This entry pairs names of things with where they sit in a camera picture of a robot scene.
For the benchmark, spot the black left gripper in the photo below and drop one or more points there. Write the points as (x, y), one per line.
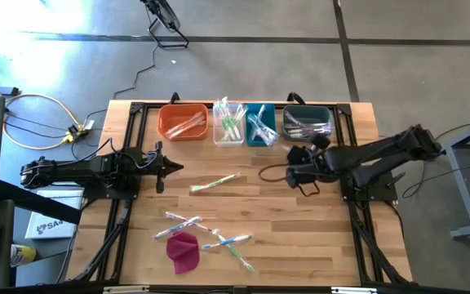
(149, 165)

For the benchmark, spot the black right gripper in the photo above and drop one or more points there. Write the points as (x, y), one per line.
(318, 163)

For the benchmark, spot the blue toothbrush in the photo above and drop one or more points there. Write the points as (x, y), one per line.
(265, 138)
(178, 225)
(258, 122)
(224, 241)
(255, 120)
(269, 131)

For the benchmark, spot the clear plastic utensil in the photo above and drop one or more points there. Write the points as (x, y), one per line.
(292, 122)

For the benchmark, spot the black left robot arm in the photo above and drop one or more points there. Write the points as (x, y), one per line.
(88, 169)

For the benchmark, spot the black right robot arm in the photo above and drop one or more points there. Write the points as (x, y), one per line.
(382, 151)

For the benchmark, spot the orange plastic bin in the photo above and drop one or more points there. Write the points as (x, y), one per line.
(169, 112)

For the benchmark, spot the dark grey plastic bin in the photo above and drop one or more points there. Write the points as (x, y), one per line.
(320, 111)

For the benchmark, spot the teal blue plastic bin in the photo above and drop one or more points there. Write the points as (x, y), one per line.
(269, 110)

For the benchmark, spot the clear plastic bin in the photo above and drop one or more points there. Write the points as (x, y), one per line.
(239, 141)

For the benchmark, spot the black table clamp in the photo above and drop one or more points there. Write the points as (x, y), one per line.
(296, 98)
(174, 98)

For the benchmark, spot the magenta cloth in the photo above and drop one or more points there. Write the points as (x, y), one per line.
(183, 251)

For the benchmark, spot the power strip with plugs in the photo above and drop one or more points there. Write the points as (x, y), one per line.
(76, 131)

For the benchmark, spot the white printed box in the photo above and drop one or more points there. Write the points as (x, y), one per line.
(53, 220)

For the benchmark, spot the black desk beam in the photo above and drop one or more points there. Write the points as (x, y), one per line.
(39, 202)

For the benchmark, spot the black floor fan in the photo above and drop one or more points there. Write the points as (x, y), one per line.
(165, 16)

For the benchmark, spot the wooden workbench with clutter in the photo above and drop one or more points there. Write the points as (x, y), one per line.
(463, 192)

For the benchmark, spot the yellow white can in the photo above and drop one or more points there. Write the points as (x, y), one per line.
(23, 255)

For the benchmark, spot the silver bracket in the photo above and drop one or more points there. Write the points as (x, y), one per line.
(354, 290)
(125, 289)

